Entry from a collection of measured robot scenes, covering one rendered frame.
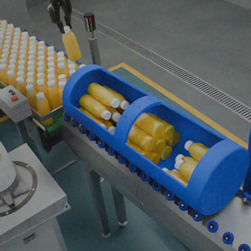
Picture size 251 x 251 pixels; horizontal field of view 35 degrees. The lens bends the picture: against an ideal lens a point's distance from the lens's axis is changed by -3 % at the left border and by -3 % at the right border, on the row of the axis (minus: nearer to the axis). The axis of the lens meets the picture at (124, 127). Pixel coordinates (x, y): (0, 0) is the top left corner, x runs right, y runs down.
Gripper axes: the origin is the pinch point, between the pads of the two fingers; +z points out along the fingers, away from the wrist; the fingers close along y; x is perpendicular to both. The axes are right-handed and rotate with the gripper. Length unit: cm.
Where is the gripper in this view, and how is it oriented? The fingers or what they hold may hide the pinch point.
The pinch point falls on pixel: (64, 24)
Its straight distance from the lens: 199.7
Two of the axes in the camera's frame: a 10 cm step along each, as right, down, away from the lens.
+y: 6.5, -6.3, 4.2
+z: 1.3, 6.4, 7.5
